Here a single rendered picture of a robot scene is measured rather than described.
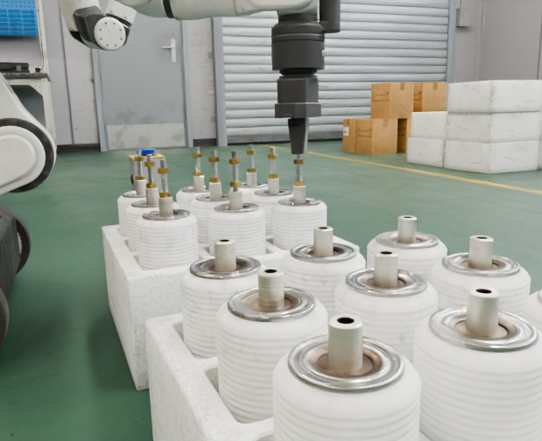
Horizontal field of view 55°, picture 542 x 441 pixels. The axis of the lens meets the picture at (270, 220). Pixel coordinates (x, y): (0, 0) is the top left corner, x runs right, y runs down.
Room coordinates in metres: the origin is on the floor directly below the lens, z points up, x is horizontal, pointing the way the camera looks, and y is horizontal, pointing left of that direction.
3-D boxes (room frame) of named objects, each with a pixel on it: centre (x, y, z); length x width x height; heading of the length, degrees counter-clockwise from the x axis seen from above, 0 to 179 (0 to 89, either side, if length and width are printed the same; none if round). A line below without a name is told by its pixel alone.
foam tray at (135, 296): (0.98, 0.10, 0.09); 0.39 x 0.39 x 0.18; 23
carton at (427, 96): (4.84, -1.41, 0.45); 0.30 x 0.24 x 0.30; 18
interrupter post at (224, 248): (0.53, 0.05, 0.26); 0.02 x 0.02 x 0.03
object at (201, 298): (0.53, 0.05, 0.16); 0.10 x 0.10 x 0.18
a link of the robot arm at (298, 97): (0.91, -0.05, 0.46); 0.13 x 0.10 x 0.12; 159
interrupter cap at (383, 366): (0.32, -0.05, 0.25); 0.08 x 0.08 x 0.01
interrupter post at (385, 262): (0.47, -0.11, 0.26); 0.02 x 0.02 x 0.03
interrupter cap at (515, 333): (0.36, -0.15, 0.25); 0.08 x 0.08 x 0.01
